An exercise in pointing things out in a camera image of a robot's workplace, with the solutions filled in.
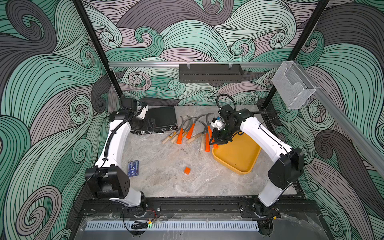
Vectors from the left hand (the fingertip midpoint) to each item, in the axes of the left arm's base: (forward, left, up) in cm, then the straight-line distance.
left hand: (146, 123), depth 80 cm
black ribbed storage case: (+24, -5, -23) cm, 34 cm away
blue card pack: (-17, +9, -21) cm, 28 cm away
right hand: (-10, -35, -5) cm, 37 cm away
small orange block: (-17, -22, -24) cm, 37 cm away
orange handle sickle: (+1, -17, -20) cm, 26 cm away
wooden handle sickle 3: (+1, -33, -21) cm, 39 cm away
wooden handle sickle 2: (+5, -27, -22) cm, 35 cm away
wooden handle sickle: (+8, -20, -21) cm, 30 cm away
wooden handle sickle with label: (+6, -12, -21) cm, 25 cm away
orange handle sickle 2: (+12, -25, -22) cm, 35 cm away
